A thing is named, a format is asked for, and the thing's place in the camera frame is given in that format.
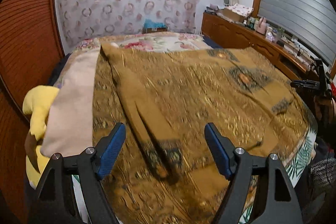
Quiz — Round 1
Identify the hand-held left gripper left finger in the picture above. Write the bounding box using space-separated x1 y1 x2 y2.
28 122 127 224

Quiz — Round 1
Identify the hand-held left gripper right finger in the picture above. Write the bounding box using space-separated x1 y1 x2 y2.
204 123 303 224

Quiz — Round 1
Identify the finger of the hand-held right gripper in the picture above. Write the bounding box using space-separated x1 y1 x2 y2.
290 79 320 89
314 58 329 94

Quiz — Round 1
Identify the brown patterned blanket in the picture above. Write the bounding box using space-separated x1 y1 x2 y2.
91 42 316 224

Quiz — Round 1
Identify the beige folded cloth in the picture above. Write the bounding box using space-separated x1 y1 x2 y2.
41 50 102 158

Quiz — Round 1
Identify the leaf print bedsheet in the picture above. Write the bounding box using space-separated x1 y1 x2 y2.
71 131 319 224

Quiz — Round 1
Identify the person's patterned dark clothing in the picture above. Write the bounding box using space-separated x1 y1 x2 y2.
309 154 336 189

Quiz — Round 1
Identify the wooden sideboard cabinet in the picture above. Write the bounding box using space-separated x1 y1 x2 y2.
201 11 317 81

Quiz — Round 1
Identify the yellow plush pillow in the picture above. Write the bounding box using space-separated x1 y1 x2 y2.
22 85 61 188

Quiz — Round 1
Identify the cardboard box with floral cloth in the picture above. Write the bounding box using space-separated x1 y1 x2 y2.
220 3 254 23

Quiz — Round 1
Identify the floral bedsheet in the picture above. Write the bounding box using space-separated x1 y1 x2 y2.
70 31 219 57

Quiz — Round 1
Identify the cardboard box with blue cloth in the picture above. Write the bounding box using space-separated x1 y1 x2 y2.
141 18 169 35

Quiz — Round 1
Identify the wooden louvered wardrobe door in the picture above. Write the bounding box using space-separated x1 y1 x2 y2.
0 0 67 214

